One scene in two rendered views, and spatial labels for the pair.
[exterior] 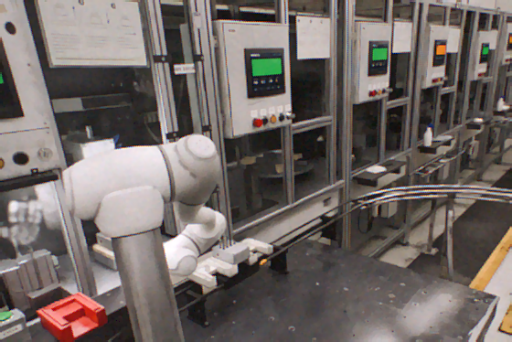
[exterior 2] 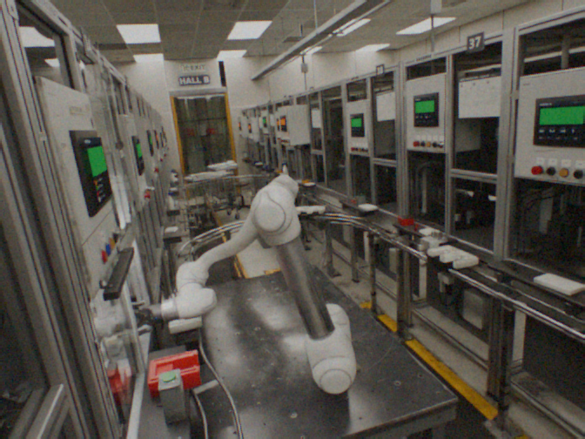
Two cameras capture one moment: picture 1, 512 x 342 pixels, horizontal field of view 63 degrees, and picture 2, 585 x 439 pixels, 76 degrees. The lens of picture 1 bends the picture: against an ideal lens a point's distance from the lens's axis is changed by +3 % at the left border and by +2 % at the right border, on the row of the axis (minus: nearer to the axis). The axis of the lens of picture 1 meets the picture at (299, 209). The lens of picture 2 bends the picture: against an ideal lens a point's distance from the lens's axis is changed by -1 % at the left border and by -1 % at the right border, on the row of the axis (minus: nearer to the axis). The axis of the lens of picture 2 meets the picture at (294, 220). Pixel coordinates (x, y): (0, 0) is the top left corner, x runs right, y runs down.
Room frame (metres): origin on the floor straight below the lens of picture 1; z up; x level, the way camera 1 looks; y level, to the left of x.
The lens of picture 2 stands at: (0.07, 1.33, 1.71)
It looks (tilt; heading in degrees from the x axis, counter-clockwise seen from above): 15 degrees down; 306
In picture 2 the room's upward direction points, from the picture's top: 5 degrees counter-clockwise
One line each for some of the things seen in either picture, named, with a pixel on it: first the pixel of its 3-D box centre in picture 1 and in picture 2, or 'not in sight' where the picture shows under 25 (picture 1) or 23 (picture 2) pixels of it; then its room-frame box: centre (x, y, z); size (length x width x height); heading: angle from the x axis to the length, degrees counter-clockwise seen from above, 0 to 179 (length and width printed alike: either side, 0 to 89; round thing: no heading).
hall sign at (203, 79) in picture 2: not in sight; (194, 80); (7.31, -5.19, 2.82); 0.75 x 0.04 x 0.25; 52
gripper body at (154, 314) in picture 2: not in sight; (151, 314); (1.36, 0.57, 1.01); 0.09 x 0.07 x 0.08; 51
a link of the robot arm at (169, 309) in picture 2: not in sight; (170, 310); (1.31, 0.52, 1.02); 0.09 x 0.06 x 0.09; 141
